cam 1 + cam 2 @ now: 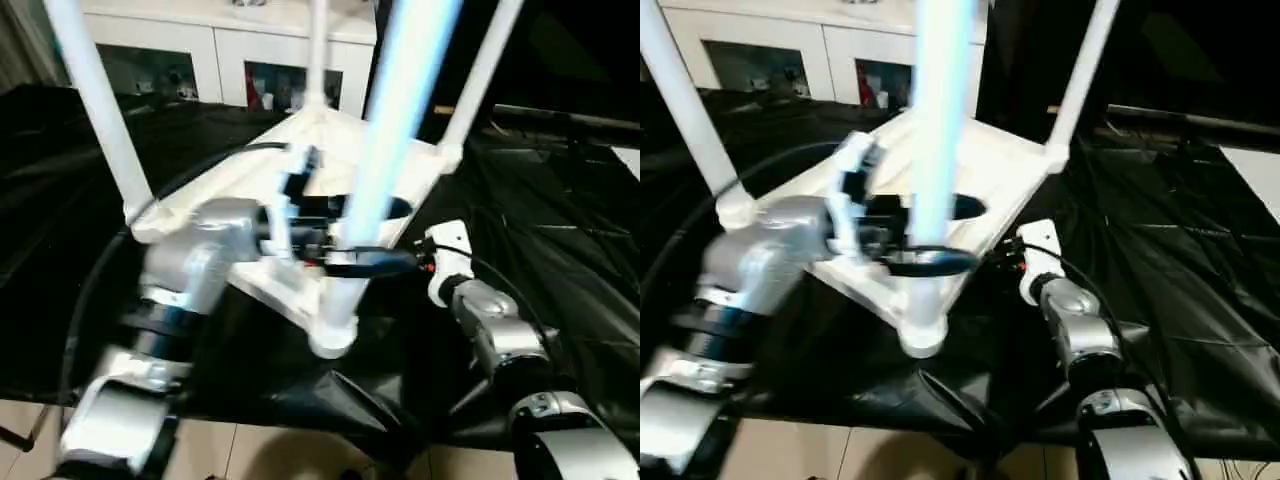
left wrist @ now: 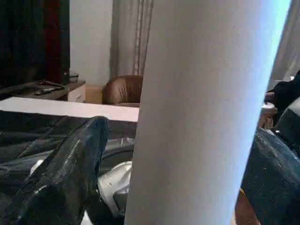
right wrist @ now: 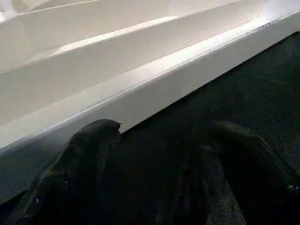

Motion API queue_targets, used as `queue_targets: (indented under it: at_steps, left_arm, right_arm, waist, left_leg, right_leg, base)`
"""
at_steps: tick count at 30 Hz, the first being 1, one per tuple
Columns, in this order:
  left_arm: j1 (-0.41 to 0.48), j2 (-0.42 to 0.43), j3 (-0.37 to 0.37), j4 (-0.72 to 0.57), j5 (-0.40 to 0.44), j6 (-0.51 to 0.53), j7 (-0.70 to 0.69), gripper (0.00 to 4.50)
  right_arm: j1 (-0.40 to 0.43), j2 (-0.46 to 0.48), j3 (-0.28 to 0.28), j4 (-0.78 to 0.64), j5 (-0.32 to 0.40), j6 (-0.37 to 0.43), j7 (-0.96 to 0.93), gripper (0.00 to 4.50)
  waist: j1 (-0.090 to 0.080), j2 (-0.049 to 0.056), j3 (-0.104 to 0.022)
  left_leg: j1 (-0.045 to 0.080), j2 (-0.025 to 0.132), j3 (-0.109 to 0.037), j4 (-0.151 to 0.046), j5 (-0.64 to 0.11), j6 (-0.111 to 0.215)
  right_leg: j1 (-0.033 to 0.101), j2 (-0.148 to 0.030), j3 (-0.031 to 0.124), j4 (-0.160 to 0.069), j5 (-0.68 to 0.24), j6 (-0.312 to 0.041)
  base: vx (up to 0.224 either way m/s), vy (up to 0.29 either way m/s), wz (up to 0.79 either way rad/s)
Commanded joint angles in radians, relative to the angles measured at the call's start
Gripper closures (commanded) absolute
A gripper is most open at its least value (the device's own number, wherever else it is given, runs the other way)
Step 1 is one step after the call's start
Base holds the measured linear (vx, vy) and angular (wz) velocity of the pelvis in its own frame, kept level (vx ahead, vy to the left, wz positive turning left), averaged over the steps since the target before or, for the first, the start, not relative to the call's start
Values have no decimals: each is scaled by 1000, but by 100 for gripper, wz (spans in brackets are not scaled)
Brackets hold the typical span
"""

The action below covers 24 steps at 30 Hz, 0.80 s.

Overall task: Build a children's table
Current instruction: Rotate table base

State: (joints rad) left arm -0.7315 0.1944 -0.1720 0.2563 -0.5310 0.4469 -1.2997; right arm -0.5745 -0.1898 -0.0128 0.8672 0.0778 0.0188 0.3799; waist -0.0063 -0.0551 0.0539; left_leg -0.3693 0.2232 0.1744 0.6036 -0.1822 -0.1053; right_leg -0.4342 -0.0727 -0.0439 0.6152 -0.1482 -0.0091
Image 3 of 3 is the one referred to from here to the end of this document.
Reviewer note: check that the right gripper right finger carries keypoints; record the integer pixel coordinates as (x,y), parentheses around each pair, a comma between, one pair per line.
(258,178)

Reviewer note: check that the black mat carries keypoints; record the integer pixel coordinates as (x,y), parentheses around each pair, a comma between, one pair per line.
(225,103)

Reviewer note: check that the white plastic table top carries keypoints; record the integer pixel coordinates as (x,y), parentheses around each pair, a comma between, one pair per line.
(117,56)

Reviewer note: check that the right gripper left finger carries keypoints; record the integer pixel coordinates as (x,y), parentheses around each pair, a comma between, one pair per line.
(75,178)

